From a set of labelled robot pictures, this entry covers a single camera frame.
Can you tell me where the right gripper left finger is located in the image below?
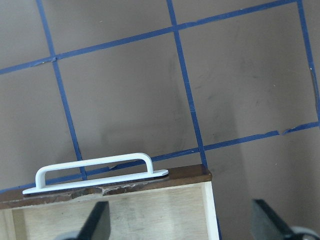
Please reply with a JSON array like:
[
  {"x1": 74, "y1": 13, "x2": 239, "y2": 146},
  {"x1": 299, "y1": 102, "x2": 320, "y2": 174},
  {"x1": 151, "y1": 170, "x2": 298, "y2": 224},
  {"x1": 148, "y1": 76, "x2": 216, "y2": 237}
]
[{"x1": 56, "y1": 201, "x2": 111, "y2": 240}]

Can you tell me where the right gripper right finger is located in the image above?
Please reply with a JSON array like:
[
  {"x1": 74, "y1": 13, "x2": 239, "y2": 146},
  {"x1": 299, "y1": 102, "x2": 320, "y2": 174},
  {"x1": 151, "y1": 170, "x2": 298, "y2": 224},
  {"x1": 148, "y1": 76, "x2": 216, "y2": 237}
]
[{"x1": 251, "y1": 199, "x2": 320, "y2": 240}]

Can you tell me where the white drawer handle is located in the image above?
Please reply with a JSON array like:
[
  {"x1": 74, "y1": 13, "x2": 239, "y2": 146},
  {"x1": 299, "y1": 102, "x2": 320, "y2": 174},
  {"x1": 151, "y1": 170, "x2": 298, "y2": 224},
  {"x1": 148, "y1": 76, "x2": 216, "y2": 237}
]
[{"x1": 21, "y1": 152, "x2": 169, "y2": 196}]

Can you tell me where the brown wooden drawer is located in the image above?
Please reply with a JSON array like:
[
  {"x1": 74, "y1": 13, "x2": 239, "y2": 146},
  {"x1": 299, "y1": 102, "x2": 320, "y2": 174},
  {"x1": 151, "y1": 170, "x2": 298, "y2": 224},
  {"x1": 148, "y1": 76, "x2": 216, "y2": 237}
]
[{"x1": 0, "y1": 164, "x2": 220, "y2": 240}]

